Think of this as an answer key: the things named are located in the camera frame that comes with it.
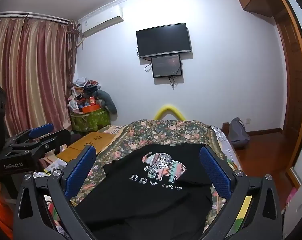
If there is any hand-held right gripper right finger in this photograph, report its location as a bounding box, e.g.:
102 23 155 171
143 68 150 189
199 145 284 240

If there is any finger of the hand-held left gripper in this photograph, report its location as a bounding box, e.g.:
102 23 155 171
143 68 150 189
11 129 72 156
8 123 54 146

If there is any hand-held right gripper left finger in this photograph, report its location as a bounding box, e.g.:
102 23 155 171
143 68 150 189
13 145 97 240

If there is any black elephant print t-shirt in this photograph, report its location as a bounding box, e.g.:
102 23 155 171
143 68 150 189
74 143 214 240

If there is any white patterned bed sheet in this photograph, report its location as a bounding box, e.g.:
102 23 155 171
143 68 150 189
211 126 239 172

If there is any green patterned bag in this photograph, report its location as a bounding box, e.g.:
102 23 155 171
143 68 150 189
70 109 111 133

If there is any grey bag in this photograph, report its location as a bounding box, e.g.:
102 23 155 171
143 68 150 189
227 117 250 147

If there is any orange box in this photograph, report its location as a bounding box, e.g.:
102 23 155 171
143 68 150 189
82 105 101 114

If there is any striped pink curtain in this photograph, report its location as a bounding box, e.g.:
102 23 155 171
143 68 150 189
0 17 79 137

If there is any floral blanket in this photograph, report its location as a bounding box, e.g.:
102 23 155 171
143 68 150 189
47 119 238 233

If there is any yellow foam tube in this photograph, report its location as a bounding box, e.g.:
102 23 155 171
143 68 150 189
154 104 187 121

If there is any brown wooden door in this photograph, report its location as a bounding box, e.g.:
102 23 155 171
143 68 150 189
272 0 302 188

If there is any white air conditioner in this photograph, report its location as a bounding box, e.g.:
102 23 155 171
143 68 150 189
79 5 124 37

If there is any curtain rail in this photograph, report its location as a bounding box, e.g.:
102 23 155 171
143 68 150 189
0 12 79 25

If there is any small black wall monitor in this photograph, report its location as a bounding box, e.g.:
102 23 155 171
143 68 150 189
151 54 183 78

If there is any large black wall television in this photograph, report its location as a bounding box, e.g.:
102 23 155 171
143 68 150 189
136 23 193 59

